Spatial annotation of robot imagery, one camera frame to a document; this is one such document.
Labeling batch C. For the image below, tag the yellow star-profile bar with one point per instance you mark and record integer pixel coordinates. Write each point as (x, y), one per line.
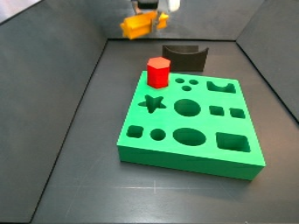
(136, 26)

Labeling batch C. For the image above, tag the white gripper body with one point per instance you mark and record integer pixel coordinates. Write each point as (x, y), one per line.
(159, 5)

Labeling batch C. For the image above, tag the green foam shape board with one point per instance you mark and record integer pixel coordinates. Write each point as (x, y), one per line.
(191, 126)

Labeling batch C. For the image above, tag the red hexagonal peg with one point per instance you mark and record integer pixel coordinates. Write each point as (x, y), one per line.
(158, 72)

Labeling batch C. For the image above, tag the black curved fixture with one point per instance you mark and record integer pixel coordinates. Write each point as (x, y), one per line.
(187, 58)

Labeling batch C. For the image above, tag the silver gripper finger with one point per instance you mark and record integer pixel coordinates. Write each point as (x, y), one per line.
(159, 21)
(138, 10)

